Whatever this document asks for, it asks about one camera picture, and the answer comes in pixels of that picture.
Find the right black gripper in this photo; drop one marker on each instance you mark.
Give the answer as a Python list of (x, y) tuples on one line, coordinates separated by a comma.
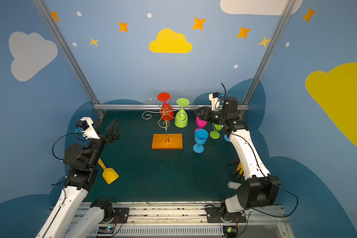
[(208, 114)]

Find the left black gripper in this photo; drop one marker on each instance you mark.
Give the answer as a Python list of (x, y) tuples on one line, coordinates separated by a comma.
[(106, 137)]

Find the pink wine glass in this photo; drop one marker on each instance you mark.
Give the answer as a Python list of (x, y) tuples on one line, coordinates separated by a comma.
[(200, 123)]

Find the green wine glass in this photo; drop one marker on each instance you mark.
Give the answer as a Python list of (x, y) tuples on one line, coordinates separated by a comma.
[(181, 118), (214, 134)]

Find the blue wine glass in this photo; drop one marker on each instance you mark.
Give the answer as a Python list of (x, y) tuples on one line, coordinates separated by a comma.
[(226, 138), (200, 137)]

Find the red wine glass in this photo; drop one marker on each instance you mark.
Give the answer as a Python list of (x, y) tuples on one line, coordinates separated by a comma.
[(166, 110)]

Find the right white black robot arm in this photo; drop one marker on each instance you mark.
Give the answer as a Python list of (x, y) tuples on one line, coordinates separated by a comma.
[(259, 188)]

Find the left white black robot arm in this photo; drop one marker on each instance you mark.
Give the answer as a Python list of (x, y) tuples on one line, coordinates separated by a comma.
[(82, 161)]

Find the back aluminium crossbar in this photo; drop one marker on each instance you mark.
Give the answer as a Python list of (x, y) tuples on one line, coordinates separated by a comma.
[(136, 107)]

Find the yellow toy shovel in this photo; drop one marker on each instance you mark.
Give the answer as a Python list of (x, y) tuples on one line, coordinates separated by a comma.
[(109, 174)]

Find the yellow black work glove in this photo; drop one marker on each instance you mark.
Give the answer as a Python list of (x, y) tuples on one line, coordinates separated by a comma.
[(238, 171)]

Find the white cleaning brush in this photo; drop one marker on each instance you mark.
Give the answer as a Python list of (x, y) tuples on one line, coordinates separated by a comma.
[(234, 185)]

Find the left small circuit board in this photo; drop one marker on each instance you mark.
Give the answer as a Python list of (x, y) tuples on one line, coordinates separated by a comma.
[(107, 231)]

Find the small circuit board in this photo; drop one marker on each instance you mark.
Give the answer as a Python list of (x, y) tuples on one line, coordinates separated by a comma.
[(107, 231), (229, 232)]

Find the right small circuit board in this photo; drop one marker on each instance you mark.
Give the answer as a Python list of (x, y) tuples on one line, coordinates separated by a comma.
[(229, 232)]

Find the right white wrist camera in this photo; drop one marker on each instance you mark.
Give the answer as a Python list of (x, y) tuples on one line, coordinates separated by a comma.
[(215, 101)]

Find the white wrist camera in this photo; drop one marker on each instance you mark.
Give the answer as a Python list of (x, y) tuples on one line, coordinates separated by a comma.
[(85, 127), (215, 101)]

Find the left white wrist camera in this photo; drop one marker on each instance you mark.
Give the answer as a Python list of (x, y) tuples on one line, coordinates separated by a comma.
[(85, 127)]

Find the wooden base wire glass rack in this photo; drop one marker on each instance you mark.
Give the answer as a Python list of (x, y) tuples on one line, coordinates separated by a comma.
[(163, 141)]

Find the aluminium rail base frame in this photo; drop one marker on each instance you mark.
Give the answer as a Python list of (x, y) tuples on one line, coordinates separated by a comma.
[(185, 218)]

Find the right aluminium frame post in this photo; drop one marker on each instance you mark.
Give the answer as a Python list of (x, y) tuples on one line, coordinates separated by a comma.
[(275, 38)]

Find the aluminium frame post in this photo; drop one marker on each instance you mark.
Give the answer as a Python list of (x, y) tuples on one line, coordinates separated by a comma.
[(275, 38), (45, 13)]

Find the left aluminium frame post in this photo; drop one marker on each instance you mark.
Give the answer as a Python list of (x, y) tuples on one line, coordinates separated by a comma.
[(45, 13)]

